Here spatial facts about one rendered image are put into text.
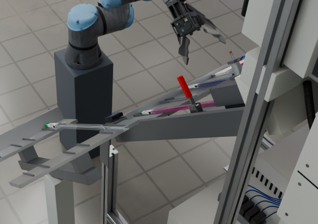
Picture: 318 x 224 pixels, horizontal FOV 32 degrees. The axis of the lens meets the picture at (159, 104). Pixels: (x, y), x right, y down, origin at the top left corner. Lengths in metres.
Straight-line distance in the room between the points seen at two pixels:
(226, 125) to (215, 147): 1.47
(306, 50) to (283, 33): 0.05
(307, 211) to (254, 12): 0.44
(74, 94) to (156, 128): 0.80
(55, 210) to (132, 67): 1.60
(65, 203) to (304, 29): 0.92
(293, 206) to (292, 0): 0.49
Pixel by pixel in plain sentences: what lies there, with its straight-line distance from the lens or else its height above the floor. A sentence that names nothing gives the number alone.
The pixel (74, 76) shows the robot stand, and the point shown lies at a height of 0.55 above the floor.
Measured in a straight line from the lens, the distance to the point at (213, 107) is 1.42.
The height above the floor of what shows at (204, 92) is 0.85.
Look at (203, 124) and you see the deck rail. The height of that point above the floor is 1.07.
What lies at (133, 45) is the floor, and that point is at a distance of 3.25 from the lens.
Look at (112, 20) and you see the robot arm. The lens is 2.18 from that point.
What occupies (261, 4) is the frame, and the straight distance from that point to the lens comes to 1.03.
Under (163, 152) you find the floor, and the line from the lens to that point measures 2.67.
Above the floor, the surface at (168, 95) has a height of 0.73.
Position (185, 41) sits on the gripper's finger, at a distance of 1.80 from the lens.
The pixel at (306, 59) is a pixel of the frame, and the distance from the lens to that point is 1.00.
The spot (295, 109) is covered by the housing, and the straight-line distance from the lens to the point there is 1.21.
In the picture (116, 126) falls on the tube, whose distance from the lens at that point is 1.36.
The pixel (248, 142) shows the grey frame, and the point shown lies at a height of 1.18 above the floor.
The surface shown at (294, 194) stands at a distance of 1.22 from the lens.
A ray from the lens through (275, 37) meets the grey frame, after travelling 1.00.
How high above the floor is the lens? 2.03
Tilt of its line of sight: 45 degrees down
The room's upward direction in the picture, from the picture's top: 7 degrees clockwise
